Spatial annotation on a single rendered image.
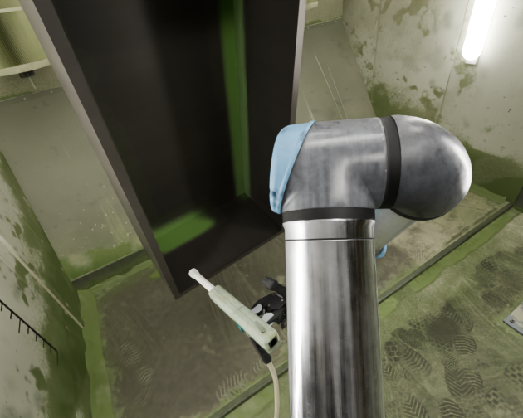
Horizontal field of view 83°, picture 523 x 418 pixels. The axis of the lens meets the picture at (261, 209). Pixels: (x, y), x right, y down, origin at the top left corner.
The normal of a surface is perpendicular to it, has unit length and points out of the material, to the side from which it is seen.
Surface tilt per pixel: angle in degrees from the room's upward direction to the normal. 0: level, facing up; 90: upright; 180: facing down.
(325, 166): 45
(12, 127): 57
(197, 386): 0
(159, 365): 0
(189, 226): 12
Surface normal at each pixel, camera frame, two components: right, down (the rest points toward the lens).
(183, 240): 0.00, -0.68
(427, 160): 0.13, 0.17
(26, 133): 0.37, -0.03
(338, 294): -0.08, -0.11
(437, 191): 0.29, 0.62
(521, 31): -0.85, 0.41
